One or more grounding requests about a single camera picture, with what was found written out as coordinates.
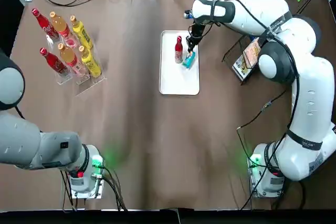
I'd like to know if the black base cable bundle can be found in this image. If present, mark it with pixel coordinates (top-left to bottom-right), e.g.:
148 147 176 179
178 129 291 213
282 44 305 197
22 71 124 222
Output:
59 165 129 212

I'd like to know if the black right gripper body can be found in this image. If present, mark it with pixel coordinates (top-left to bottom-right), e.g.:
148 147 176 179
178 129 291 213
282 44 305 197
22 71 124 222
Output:
189 20 208 40

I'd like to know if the orange tea bottle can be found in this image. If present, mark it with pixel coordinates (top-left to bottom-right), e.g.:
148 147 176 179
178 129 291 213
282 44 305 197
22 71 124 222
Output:
57 42 84 77
49 11 79 48

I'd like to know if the small teal chips packet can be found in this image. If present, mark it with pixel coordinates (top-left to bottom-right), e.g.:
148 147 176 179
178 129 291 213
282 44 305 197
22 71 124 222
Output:
182 52 197 69

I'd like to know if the black wire basket shelf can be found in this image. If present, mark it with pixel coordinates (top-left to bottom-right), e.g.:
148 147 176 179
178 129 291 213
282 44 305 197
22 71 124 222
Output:
222 0 331 86

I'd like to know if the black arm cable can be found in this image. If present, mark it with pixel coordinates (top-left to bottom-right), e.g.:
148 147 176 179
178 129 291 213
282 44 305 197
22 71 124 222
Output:
187 0 308 210

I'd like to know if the white rectangular tray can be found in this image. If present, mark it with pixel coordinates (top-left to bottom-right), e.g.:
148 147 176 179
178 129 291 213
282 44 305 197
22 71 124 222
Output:
159 29 201 96

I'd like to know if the red cola bottle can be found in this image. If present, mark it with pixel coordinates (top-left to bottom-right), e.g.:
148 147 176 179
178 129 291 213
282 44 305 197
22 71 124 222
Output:
31 8 60 41
39 47 69 78
174 35 184 64

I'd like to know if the thin black table cable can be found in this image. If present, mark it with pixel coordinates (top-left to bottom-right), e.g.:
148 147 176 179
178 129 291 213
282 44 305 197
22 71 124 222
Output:
236 89 288 156

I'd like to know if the clear acrylic bottle shelf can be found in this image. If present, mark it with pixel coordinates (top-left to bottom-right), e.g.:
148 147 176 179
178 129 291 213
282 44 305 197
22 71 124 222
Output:
44 28 108 98

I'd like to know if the yellow drink bottle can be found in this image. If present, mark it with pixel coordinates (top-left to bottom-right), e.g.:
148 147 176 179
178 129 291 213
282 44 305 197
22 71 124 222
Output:
69 15 95 49
78 45 102 78

